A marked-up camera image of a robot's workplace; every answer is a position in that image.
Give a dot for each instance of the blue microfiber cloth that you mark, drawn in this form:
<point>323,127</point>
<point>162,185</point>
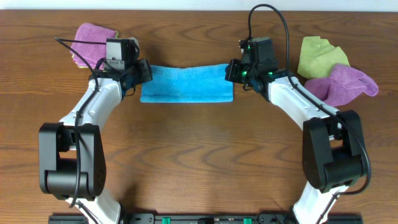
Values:
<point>203,84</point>

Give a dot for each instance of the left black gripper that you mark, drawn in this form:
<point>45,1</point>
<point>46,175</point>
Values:
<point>147,75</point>

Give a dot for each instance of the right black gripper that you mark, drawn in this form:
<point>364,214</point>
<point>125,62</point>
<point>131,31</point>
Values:
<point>231,70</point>

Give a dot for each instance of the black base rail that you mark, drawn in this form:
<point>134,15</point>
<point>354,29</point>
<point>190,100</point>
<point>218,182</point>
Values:
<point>262,218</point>

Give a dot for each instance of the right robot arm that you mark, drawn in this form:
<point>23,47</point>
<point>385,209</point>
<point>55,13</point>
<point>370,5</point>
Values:
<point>333,153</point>

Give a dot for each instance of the crumpled green cloth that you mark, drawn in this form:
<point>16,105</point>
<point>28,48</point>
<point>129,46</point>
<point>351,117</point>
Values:
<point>318,57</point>

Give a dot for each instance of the folded purple cloth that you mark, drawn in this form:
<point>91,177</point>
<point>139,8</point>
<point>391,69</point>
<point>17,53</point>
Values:
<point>87,27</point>

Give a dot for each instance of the folded green cloth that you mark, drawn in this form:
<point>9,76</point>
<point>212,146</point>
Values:
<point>93,52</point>

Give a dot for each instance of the crumpled purple cloth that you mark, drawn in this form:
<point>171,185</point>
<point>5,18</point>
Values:
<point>344,84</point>

